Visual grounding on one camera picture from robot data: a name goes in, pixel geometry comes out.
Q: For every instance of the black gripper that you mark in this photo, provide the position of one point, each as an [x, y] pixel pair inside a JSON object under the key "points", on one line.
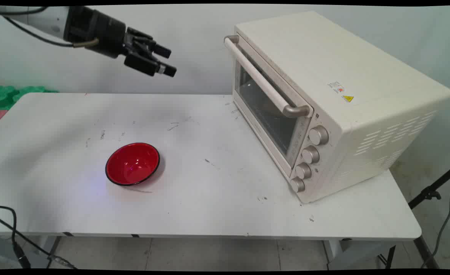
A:
{"points": [[95, 31]]}

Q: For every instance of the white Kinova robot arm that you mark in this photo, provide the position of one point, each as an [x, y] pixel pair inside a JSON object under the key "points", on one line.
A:
{"points": [[45, 18]]}

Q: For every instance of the red bowl with black rim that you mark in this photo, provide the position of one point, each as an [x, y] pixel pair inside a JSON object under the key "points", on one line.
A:
{"points": [[132, 164]]}

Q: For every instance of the green foam mat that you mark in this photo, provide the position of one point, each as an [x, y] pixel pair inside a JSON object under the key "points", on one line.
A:
{"points": [[7, 95]]}

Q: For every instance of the metal oven knob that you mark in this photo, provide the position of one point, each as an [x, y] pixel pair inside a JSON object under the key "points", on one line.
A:
{"points": [[319, 135], [310, 154], [303, 170], [297, 184]]}

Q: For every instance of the cream toaster oven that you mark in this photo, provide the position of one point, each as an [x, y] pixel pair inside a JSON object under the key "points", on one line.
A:
{"points": [[335, 99]]}

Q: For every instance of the black tripod stand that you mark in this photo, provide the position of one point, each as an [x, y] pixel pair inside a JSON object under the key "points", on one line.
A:
{"points": [[427, 194]]}

